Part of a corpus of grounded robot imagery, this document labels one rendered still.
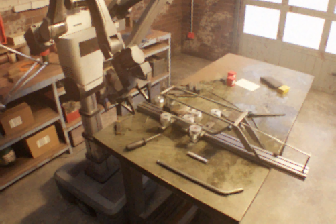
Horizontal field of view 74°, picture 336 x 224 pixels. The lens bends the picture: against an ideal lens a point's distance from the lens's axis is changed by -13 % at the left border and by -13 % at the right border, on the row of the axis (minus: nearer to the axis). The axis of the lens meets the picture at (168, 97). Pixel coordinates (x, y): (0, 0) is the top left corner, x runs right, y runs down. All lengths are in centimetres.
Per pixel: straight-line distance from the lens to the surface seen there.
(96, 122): 163
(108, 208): 171
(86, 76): 141
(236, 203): 95
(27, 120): 225
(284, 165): 110
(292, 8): 396
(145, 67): 85
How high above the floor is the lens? 162
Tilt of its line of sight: 30 degrees down
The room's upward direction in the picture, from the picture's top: straight up
